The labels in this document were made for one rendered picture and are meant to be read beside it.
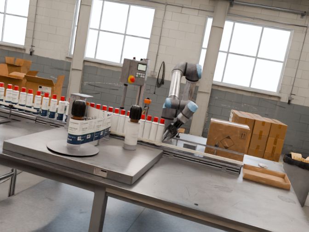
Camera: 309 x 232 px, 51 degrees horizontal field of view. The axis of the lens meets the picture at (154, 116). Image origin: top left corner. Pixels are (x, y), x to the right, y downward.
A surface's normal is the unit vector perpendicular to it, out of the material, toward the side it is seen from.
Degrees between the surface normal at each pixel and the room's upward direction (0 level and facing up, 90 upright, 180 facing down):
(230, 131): 90
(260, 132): 91
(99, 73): 90
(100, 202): 90
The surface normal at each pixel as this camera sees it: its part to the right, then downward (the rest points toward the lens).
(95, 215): -0.26, 0.10
